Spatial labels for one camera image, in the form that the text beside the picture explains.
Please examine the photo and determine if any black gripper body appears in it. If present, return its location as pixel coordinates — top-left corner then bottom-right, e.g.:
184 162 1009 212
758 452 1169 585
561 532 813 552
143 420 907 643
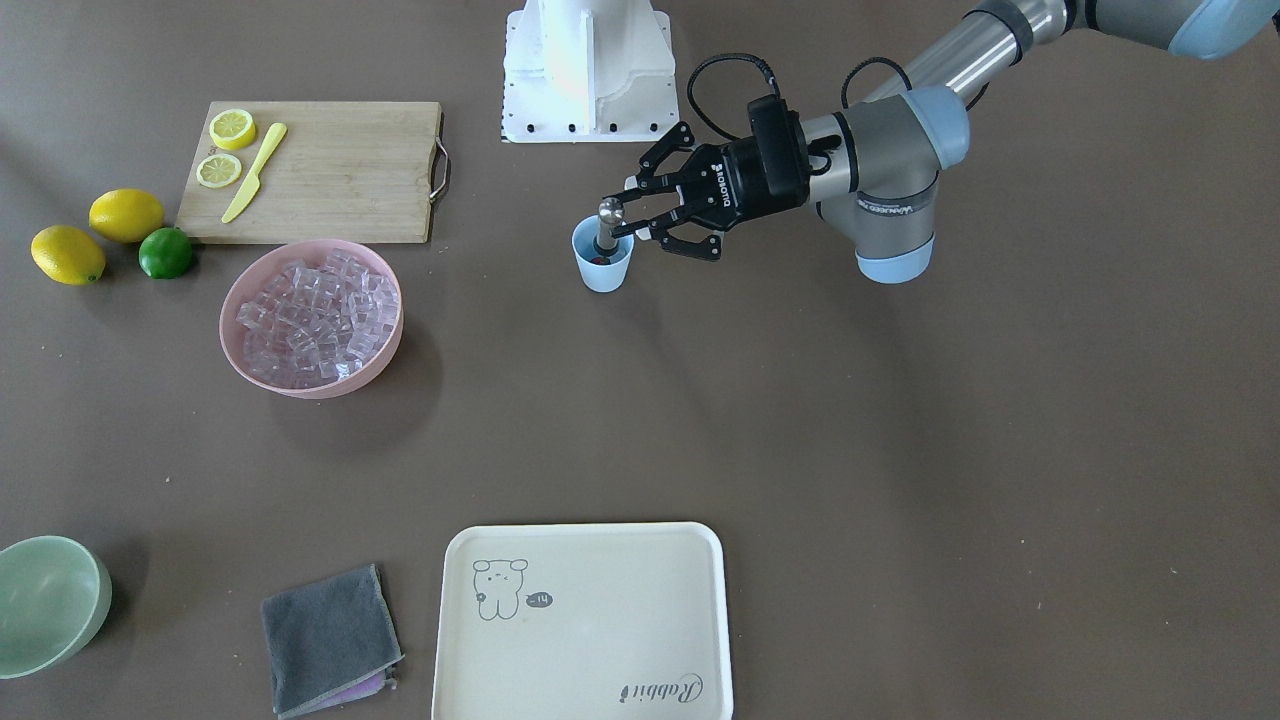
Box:
690 95 810 231

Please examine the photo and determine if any steel muddler black tip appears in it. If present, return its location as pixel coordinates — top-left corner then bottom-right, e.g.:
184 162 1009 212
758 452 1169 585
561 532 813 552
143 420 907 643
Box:
590 196 625 264

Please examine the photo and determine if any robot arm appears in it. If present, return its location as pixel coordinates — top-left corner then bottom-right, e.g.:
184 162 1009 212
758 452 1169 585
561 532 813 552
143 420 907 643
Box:
595 1 1277 284

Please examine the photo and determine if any light blue cup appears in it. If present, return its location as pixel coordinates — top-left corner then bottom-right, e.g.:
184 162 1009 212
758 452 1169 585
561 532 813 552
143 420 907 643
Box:
571 217 635 293

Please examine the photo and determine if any pile of clear ice cubes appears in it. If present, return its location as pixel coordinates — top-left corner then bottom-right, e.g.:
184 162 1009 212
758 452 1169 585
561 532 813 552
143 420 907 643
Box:
236 250 399 389

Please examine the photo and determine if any bamboo cutting board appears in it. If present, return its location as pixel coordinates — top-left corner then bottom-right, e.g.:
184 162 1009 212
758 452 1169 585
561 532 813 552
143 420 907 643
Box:
173 100 448 245

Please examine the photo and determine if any pink bowl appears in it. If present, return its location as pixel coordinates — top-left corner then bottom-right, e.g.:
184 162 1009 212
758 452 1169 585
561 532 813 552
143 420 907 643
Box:
218 238 404 400

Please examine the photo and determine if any yellow plastic knife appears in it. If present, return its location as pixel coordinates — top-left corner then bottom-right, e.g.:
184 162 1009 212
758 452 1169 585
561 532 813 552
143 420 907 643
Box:
220 122 288 224

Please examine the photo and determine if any cream rabbit tray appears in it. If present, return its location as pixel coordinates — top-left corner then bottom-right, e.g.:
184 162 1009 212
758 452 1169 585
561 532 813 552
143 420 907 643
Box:
431 521 735 719

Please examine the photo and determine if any lemon half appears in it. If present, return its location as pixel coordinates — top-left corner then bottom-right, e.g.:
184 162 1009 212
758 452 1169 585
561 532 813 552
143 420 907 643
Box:
207 108 259 151

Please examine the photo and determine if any lemon slice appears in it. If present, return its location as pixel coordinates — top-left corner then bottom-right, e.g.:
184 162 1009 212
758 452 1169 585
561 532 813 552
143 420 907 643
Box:
193 152 243 190

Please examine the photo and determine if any green lime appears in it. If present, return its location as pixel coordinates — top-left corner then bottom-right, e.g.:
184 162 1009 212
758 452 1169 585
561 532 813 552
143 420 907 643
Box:
137 227 195 279

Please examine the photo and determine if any yellow lemon inner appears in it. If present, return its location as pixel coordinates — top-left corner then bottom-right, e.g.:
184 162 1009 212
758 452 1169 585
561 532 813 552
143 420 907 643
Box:
88 188 165 243

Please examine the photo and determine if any yellow lemon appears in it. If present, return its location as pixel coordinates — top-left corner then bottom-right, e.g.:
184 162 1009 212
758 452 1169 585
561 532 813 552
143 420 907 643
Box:
88 188 165 243
29 225 108 286

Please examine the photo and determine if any grey folded cloth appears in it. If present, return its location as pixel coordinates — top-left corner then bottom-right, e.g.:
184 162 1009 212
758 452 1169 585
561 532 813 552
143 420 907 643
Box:
261 564 404 719

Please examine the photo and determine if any yellow lemon outer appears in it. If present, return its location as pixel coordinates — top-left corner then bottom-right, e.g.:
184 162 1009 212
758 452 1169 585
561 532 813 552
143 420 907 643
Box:
29 225 108 286

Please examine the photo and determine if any green bowl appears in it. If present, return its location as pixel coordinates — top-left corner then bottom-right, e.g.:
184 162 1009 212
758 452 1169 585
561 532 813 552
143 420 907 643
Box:
1 536 113 680

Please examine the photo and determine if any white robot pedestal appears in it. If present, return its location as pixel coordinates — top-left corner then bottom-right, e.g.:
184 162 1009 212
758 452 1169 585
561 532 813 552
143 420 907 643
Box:
500 1 678 143

